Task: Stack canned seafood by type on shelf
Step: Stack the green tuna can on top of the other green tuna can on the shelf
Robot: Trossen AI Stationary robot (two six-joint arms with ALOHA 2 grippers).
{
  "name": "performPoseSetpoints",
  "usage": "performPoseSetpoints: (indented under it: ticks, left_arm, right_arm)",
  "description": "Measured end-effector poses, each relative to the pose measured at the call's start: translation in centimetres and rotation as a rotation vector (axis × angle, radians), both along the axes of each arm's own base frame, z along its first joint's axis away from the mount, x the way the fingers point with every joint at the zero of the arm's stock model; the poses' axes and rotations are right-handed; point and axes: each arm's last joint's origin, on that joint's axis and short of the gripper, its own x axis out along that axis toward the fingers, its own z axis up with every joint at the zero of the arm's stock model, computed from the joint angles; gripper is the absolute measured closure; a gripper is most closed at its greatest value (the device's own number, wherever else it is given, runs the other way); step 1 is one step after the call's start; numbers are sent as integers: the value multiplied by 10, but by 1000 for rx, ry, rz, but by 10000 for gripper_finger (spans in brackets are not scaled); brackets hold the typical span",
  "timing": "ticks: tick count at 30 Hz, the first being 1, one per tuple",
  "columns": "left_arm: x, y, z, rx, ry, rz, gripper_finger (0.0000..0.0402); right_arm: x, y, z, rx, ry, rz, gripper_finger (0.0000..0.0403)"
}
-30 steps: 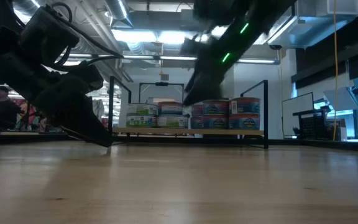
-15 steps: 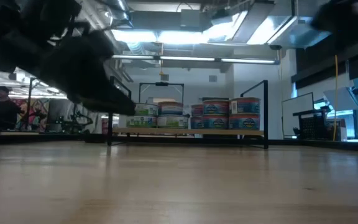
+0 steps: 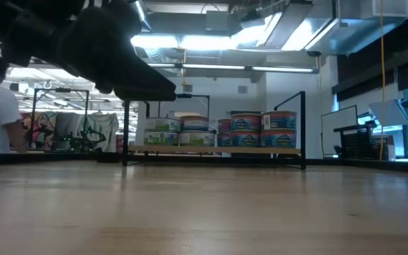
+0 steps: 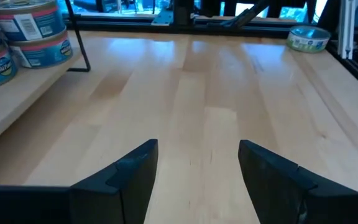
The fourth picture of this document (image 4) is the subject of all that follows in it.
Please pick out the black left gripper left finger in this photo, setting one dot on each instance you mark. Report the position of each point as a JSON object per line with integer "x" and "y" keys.
{"x": 73, "y": 203}

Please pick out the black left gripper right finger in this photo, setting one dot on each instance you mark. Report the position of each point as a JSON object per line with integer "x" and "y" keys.
{"x": 291, "y": 196}

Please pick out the green white tuna can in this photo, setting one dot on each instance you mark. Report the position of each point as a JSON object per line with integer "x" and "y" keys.
{"x": 306, "y": 42}

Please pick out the black table edge rail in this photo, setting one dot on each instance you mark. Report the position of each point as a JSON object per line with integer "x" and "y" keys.
{"x": 129, "y": 25}
{"x": 357, "y": 73}

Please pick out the silver aluminium frame post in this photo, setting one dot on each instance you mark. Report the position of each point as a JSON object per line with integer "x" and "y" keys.
{"x": 346, "y": 28}

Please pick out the metal corner bracket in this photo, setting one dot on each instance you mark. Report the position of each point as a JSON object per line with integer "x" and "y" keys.
{"x": 163, "y": 17}

